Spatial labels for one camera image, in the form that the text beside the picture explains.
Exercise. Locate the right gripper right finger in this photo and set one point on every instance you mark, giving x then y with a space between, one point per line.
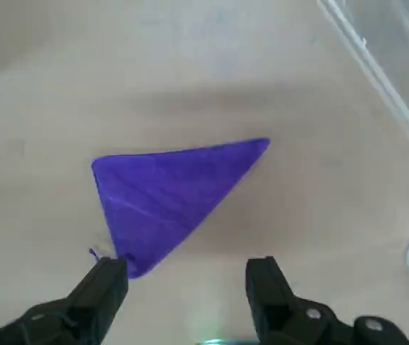
276 312

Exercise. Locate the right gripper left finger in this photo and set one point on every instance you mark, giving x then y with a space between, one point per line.
92 309

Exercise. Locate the purple towel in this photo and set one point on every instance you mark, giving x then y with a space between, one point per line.
168 187

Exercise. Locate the clear acrylic stepped rack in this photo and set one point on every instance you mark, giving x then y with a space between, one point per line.
405 54

